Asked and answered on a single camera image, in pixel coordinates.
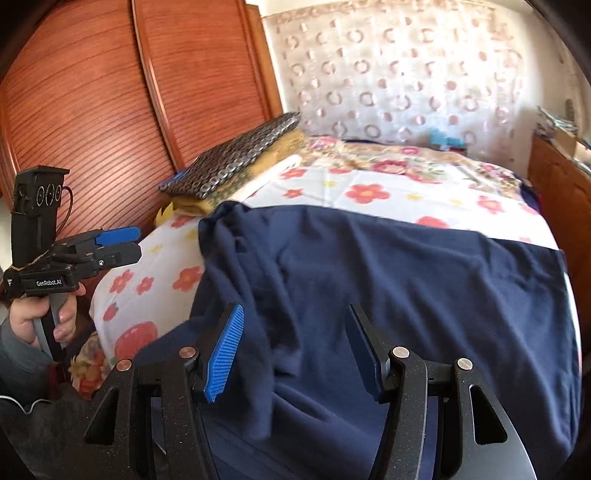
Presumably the clutter on cabinet top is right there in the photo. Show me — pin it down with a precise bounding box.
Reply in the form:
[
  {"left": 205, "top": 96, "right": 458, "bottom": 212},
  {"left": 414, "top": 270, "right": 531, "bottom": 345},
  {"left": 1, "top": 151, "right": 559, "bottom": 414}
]
[{"left": 536, "top": 106, "right": 590, "bottom": 174}]

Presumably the person's left hand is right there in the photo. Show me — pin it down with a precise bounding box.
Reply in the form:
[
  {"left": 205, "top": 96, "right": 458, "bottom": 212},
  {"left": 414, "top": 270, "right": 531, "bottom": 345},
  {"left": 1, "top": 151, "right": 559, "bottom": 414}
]
[{"left": 8, "top": 283, "right": 87, "bottom": 349}]

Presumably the person's left forearm sleeve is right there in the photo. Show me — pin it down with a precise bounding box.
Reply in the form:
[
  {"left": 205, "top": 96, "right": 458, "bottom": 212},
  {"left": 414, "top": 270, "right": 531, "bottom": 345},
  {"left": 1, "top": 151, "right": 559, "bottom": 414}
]
[{"left": 1, "top": 298, "right": 53, "bottom": 404}]

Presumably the white flower bed sheet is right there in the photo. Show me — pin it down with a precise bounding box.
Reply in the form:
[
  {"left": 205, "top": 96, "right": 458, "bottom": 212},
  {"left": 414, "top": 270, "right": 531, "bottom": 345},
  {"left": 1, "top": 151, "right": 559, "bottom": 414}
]
[{"left": 88, "top": 163, "right": 557, "bottom": 374}]

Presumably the wooden slatted wardrobe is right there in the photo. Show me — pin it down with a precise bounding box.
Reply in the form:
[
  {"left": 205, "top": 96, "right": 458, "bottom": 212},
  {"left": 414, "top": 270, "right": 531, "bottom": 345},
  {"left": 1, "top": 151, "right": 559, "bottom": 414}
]
[{"left": 1, "top": 1, "right": 281, "bottom": 235}]

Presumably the dark circle-patterned folded blanket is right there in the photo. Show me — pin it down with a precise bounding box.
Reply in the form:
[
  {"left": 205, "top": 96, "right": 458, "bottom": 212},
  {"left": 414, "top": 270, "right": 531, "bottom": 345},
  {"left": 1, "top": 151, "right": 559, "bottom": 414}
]
[{"left": 158, "top": 112, "right": 301, "bottom": 200}]

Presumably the wooden side cabinet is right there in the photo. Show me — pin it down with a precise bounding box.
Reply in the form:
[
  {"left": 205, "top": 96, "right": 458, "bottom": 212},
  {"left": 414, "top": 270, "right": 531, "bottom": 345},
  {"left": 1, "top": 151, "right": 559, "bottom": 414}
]
[{"left": 528, "top": 135, "right": 590, "bottom": 297}]

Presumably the yellow gold folded blanket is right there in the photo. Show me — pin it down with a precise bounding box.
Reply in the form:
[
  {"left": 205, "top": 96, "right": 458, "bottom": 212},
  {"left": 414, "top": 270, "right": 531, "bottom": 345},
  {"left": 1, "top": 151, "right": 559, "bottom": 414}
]
[{"left": 171, "top": 129, "right": 304, "bottom": 216}]

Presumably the blue tissue pack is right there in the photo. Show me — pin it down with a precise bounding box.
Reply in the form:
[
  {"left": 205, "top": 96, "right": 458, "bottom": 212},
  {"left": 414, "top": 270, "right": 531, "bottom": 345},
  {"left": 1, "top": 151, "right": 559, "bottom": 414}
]
[{"left": 429, "top": 128, "right": 468, "bottom": 154}]

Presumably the white circle-patterned curtain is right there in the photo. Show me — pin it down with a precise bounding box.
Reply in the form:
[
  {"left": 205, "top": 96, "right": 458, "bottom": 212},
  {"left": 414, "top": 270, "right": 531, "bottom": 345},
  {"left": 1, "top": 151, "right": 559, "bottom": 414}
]
[{"left": 263, "top": 1, "right": 523, "bottom": 162}]

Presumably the navy blue printed t-shirt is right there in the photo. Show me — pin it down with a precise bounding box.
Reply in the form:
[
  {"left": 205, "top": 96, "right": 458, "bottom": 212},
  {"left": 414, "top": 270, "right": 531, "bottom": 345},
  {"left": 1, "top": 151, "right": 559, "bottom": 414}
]
[{"left": 137, "top": 203, "right": 581, "bottom": 479}]

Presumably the floral quilt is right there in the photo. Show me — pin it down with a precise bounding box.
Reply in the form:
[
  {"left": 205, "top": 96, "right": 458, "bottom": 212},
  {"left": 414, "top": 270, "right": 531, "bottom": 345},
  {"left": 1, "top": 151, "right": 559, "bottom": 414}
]
[{"left": 300, "top": 136, "right": 524, "bottom": 201}]

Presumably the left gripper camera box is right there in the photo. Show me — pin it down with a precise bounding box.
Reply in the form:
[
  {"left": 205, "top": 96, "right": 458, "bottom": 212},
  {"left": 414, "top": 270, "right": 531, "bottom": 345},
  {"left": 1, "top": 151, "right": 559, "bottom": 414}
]
[{"left": 11, "top": 166, "right": 69, "bottom": 267}]

